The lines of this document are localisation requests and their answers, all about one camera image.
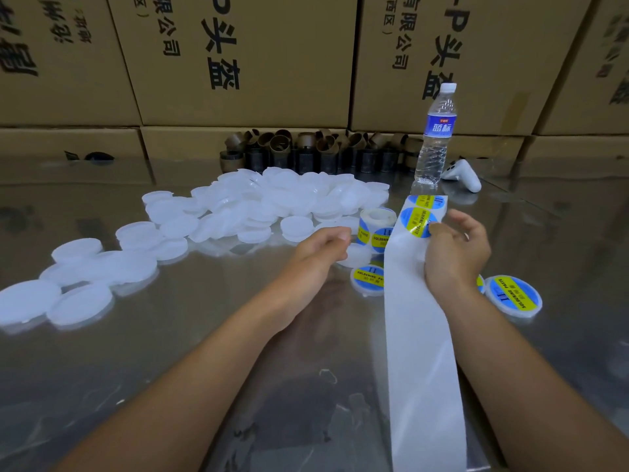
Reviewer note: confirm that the person's left hand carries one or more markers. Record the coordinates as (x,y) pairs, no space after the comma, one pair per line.
(305,280)

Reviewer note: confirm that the white handheld controller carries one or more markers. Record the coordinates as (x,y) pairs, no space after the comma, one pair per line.
(463,176)

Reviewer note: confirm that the row of dark cardboard tubes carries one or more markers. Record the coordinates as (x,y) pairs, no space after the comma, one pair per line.
(295,152)

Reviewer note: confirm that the pile of white plastic lids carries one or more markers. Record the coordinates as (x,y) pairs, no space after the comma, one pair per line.
(236,201)

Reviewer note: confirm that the person's left forearm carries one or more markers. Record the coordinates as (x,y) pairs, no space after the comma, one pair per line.
(172,408)

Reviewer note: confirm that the clear plastic water bottle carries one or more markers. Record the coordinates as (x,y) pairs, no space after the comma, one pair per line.
(435,140)

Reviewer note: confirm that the person's right hand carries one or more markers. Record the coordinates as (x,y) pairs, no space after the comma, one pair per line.
(457,260)

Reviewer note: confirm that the person's right forearm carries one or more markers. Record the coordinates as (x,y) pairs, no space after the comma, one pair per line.
(536,393)

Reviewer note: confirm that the sticker roll with backing strip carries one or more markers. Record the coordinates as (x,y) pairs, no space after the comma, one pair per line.
(423,388)

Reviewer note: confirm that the stack of brown cardboard boxes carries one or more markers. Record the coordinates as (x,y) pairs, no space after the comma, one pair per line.
(246,64)

